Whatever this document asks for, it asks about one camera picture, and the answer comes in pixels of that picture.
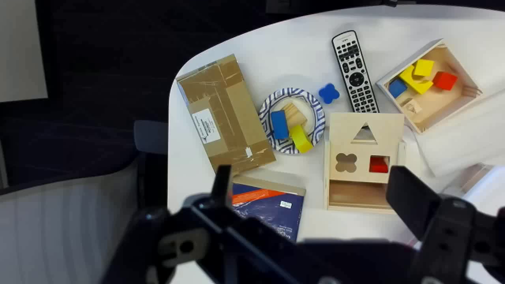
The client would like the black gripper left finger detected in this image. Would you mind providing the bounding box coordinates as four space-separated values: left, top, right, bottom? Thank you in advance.
208 164 233 208

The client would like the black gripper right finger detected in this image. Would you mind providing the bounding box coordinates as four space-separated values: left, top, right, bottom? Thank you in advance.
385 164 448 241

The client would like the wooden shape sorter cube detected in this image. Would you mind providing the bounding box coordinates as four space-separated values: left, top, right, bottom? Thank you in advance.
323 110 407 211

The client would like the red block inside cube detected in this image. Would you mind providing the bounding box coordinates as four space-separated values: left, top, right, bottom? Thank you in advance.
367 155 391 175

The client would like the blue and orange book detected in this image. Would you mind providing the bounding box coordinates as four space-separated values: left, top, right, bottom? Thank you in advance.
228 180 307 243

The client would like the brown cardboard box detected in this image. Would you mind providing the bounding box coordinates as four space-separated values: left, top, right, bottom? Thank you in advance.
175 52 277 178

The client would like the blue rectangular wooden block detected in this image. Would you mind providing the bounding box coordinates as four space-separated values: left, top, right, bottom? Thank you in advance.
270 109 290 142

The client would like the blue patterned paper plate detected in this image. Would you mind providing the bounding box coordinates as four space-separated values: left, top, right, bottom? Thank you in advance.
257 87 328 156

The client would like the open wooden tray box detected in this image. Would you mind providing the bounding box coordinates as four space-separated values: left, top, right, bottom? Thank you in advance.
375 38 484 134

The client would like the plain wooden block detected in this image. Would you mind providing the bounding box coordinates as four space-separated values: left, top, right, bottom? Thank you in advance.
282 101 309 128

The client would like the small blue wooden block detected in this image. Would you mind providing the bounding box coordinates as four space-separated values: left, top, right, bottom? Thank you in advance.
386 77 408 99

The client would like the large yellow wooden block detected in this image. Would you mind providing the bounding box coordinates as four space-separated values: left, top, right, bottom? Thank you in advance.
397 65 434 96

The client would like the red wooden block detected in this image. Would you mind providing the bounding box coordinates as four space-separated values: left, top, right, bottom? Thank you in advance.
430 69 459 91

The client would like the small yellow wooden block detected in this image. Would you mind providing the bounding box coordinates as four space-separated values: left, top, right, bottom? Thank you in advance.
412 58 437 79

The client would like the blue flower-shaped block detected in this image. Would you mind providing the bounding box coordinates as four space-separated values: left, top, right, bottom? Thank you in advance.
317 82 341 106

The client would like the black and silver remote control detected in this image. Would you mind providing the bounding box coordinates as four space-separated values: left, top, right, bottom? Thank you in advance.
329 28 380 115

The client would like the grey mesh office chair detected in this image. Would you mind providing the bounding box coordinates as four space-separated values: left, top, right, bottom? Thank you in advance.
0 118 172 284

